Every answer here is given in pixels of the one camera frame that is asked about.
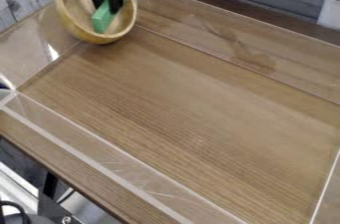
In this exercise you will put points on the brown wooden bowl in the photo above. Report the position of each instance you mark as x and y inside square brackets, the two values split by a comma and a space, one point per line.
[75, 13]

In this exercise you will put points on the green rectangular block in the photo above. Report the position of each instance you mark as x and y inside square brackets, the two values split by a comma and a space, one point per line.
[103, 18]

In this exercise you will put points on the white cylindrical container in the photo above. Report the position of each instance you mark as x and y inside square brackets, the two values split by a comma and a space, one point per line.
[329, 14]

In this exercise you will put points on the black table leg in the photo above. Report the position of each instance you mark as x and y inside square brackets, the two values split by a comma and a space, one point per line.
[51, 185]

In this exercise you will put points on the clear acrylic tray wall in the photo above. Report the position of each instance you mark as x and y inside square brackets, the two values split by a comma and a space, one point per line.
[203, 121]

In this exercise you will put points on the black metal bracket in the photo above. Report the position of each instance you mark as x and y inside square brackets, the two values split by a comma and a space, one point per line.
[53, 211]

